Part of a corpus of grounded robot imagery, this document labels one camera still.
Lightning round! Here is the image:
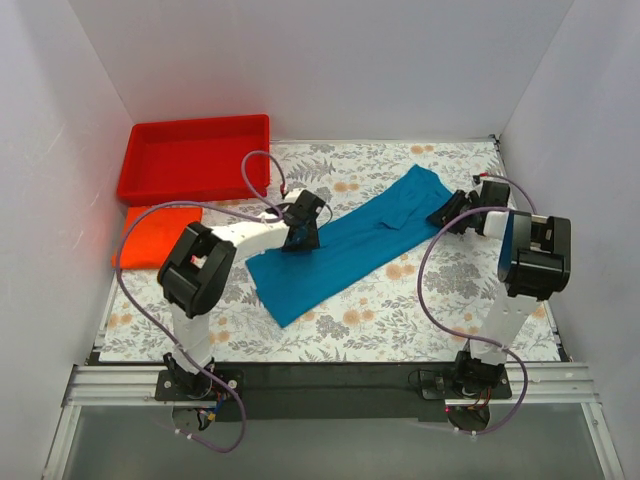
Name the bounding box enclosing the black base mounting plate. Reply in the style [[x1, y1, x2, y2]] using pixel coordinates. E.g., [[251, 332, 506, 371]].
[[154, 362, 512, 425]]

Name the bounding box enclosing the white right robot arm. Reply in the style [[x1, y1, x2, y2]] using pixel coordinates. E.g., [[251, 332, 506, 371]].
[[418, 173, 571, 401]]

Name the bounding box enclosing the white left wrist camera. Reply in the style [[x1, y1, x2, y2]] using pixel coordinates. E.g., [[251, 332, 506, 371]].
[[282, 188, 306, 205]]

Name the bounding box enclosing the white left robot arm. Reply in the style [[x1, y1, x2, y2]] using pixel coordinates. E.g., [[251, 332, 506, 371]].
[[158, 189, 326, 400]]

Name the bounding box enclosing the red plastic tray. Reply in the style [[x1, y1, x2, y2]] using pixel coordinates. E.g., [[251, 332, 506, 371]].
[[116, 114, 270, 206]]

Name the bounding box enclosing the teal t shirt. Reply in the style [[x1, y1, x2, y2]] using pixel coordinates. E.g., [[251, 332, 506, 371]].
[[246, 165, 452, 327]]

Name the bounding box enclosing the floral patterned table mat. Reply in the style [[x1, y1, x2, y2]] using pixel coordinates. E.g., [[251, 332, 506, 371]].
[[99, 139, 561, 364]]

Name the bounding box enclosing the folded orange t shirt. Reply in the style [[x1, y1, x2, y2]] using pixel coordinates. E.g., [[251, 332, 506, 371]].
[[121, 207, 203, 270]]

